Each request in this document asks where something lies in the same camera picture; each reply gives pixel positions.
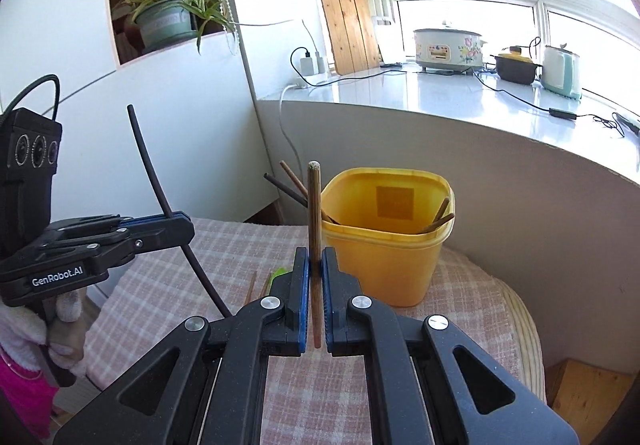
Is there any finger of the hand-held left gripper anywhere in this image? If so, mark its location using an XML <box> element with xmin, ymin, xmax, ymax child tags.
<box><xmin>15</xmin><ymin>212</ymin><xmax>196</xmax><ymax>276</ymax></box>
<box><xmin>44</xmin><ymin>214</ymin><xmax>168</xmax><ymax>242</ymax></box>

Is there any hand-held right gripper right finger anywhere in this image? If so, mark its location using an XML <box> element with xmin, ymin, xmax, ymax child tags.
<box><xmin>321</xmin><ymin>246</ymin><xmax>581</xmax><ymax>445</ymax></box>

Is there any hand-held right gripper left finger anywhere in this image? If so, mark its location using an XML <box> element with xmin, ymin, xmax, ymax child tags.
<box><xmin>52</xmin><ymin>246</ymin><xmax>313</xmax><ymax>445</ymax></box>

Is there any green plastic spoon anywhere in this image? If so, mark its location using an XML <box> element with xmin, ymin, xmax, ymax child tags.
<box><xmin>265</xmin><ymin>266</ymin><xmax>295</xmax><ymax>298</ymax></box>

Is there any black chopstick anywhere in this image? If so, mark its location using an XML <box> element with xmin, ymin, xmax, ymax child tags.
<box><xmin>126</xmin><ymin>104</ymin><xmax>233</xmax><ymax>318</ymax></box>

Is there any yellow plastic container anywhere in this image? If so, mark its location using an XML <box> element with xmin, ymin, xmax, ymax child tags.
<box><xmin>320</xmin><ymin>166</ymin><xmax>456</xmax><ymax>308</ymax></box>

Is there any brown wooden chopstick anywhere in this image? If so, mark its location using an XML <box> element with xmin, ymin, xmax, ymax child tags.
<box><xmin>279</xmin><ymin>161</ymin><xmax>341</xmax><ymax>226</ymax></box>

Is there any person's left forearm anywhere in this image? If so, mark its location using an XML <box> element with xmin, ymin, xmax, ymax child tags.
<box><xmin>0</xmin><ymin>302</ymin><xmax>51</xmax><ymax>361</ymax></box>

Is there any person's left hand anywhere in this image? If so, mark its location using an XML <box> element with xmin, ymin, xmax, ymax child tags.
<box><xmin>46</xmin><ymin>287</ymin><xmax>86</xmax><ymax>376</ymax></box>

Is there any pink checked cloth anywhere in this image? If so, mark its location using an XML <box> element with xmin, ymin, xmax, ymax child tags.
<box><xmin>82</xmin><ymin>218</ymin><xmax>526</xmax><ymax>445</ymax></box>

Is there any pink garment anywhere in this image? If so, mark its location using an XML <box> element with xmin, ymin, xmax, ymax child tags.
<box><xmin>0</xmin><ymin>345</ymin><xmax>60</xmax><ymax>443</ymax></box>

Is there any beige woven cushion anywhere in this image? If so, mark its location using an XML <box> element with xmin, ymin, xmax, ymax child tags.
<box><xmin>440</xmin><ymin>245</ymin><xmax>545</xmax><ymax>403</ymax></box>

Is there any white windowsill counter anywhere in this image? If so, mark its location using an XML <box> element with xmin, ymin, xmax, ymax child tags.
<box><xmin>256</xmin><ymin>62</ymin><xmax>640</xmax><ymax>198</ymax></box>

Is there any wooden stool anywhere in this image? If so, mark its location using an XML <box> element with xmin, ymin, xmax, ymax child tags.
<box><xmin>545</xmin><ymin>357</ymin><xmax>638</xmax><ymax>445</ymax></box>

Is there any white cutting board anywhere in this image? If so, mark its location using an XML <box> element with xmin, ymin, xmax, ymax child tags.
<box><xmin>378</xmin><ymin>20</ymin><xmax>407</xmax><ymax>67</ymax></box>

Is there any wooden plank board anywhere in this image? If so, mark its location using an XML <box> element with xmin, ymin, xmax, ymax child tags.
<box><xmin>310</xmin><ymin>0</ymin><xmax>382</xmax><ymax>75</ymax></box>

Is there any white floral electric cooker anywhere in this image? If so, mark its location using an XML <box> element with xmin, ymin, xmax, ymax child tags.
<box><xmin>413</xmin><ymin>22</ymin><xmax>488</xmax><ymax>75</ymax></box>

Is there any brown pot with yellow lid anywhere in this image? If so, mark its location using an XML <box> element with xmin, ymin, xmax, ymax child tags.
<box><xmin>490</xmin><ymin>45</ymin><xmax>543</xmax><ymax>86</ymax></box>

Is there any white and mint kettle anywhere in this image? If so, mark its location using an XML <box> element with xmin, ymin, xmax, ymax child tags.
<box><xmin>541</xmin><ymin>42</ymin><xmax>583</xmax><ymax>100</ymax></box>

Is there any white power strip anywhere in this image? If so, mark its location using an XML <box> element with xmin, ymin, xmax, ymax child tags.
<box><xmin>614</xmin><ymin>111</ymin><xmax>640</xmax><ymax>135</ymax></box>

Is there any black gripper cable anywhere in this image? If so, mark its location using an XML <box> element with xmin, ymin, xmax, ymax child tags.
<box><xmin>9</xmin><ymin>74</ymin><xmax>62</xmax><ymax>122</ymax></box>

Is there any white cable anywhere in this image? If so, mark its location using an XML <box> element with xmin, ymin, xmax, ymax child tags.
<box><xmin>279</xmin><ymin>81</ymin><xmax>307</xmax><ymax>176</ymax></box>

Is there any black charger cable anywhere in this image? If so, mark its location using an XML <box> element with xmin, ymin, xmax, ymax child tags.
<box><xmin>291</xmin><ymin>46</ymin><xmax>408</xmax><ymax>88</ymax></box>

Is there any black power cord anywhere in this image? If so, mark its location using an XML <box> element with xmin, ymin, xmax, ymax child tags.
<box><xmin>471</xmin><ymin>70</ymin><xmax>598</xmax><ymax>121</ymax></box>

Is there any thin tangled black cable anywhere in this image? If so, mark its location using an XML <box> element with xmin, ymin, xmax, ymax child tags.
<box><xmin>592</xmin><ymin>112</ymin><xmax>627</xmax><ymax>140</ymax></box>

